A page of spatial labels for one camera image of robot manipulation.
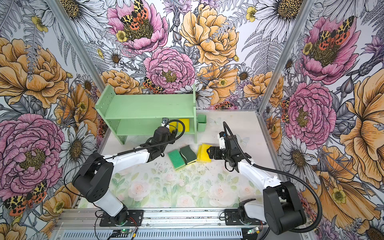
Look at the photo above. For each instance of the small yellow sponge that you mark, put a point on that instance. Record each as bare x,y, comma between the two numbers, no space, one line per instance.
173,127

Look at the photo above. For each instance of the large yellow sponge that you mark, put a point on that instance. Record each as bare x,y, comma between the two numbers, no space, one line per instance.
203,155

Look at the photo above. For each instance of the green metal shelf unit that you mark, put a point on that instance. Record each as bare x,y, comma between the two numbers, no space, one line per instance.
134,115

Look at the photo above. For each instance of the dark green scrub sponge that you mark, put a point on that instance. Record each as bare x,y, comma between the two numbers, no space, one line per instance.
188,155

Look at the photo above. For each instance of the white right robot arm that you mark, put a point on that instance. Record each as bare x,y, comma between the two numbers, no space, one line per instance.
281,208

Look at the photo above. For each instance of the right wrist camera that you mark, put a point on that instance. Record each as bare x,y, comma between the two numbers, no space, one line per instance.
222,137

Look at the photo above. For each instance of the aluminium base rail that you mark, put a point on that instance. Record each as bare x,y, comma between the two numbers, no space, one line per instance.
159,224

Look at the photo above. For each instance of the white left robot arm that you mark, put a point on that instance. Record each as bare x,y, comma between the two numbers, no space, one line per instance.
94,177

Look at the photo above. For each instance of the light green scrub sponge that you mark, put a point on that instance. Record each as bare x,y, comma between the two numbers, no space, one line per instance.
176,160

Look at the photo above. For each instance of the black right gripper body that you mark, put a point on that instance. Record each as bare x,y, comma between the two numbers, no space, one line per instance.
225,154

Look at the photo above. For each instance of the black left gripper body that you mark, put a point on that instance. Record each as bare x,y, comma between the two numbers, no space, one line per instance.
163,146

